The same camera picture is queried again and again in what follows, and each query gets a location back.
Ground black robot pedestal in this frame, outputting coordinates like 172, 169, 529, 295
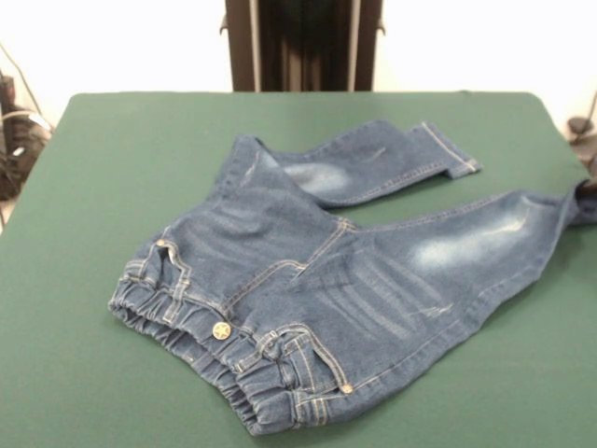
218, 0, 388, 93

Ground black equipment pile with cables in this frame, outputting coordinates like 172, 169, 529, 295
0, 72, 53, 202

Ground dark green table cloth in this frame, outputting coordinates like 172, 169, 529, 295
0, 91, 597, 448

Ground blue denim jeans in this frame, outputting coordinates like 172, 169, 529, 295
107, 119, 597, 427

